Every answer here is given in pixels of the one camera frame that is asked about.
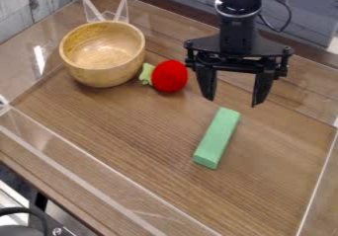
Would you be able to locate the green rectangular foam block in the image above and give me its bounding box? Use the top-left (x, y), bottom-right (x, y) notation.
top-left (193, 108), bottom-right (241, 170)

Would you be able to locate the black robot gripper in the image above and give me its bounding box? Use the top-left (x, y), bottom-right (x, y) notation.
top-left (183, 14), bottom-right (294, 107)

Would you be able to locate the clear acrylic tray wall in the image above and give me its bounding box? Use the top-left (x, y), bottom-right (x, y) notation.
top-left (0, 2), bottom-right (338, 236)

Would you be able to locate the black cable loop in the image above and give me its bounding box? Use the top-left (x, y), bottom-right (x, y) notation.
top-left (0, 206), bottom-right (49, 236)

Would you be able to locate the clear acrylic corner bracket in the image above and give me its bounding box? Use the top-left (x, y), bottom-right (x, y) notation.
top-left (82, 0), bottom-right (130, 23)

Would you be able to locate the red plush strawberry toy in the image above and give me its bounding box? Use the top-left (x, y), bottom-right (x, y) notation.
top-left (139, 60), bottom-right (189, 93)

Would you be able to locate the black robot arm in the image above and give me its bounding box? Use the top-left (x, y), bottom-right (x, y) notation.
top-left (183, 0), bottom-right (294, 105)

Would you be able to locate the black metal table frame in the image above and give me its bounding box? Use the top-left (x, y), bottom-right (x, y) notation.
top-left (28, 189), bottom-right (90, 236)

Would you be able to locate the light wooden bowl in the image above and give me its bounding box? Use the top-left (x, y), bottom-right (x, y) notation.
top-left (58, 21), bottom-right (146, 88)

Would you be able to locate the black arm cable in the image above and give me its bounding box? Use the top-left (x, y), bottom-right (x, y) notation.
top-left (258, 0), bottom-right (293, 34)

